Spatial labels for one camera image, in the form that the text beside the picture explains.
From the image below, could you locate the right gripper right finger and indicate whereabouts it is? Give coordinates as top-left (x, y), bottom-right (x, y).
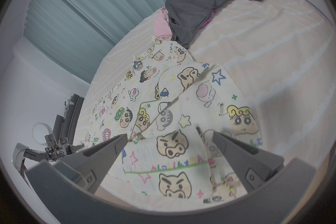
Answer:
top-left (213, 131), bottom-right (284, 192)

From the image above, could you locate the white printed pyjama top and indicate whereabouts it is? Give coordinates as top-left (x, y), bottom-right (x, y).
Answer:
top-left (86, 36), bottom-right (264, 204)

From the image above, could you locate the pink garment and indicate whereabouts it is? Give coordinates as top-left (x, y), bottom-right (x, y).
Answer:
top-left (153, 7), bottom-right (174, 42)

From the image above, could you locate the black garment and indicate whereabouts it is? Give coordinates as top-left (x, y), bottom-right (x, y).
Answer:
top-left (165, 0), bottom-right (266, 50)

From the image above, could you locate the dark grey sofa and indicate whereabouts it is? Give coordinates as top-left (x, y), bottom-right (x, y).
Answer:
top-left (52, 94), bottom-right (85, 140)

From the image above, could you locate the purple garment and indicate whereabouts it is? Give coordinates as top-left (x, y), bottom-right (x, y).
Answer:
top-left (201, 9), bottom-right (216, 30)

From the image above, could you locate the bed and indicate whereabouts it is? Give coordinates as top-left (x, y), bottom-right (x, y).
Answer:
top-left (75, 0), bottom-right (336, 206)

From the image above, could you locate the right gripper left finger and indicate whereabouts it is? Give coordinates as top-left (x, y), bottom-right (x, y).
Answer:
top-left (54, 134), bottom-right (128, 192)

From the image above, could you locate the blue-green curtain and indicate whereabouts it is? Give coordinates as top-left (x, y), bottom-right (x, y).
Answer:
top-left (23, 0), bottom-right (200, 84)

